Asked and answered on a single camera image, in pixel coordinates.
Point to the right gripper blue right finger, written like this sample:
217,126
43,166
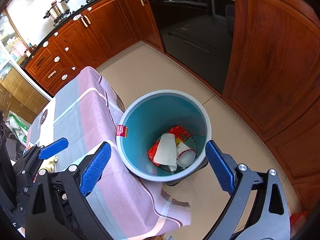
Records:
223,166

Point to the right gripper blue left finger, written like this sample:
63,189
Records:
94,165

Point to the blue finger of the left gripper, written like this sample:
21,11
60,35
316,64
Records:
53,149

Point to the teal plastic trash bin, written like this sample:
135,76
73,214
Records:
151,116

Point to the wooden kitchen cabinets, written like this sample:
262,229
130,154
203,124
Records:
93,34

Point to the green white plastic bag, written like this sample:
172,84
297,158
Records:
18,126

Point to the white paper cup in bin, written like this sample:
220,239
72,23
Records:
185,155

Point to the red label on bin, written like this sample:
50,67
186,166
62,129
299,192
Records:
122,131

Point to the pink grey plaid tablecloth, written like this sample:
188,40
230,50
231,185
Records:
86,112

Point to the red snack wrapper in bin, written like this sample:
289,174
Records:
181,135

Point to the glass sliding door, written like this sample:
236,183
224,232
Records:
19,93

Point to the tall wooden cabinet door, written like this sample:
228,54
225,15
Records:
273,85

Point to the steel cooking pot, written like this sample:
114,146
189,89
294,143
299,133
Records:
58,10

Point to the black built-in oven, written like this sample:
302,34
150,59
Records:
199,34

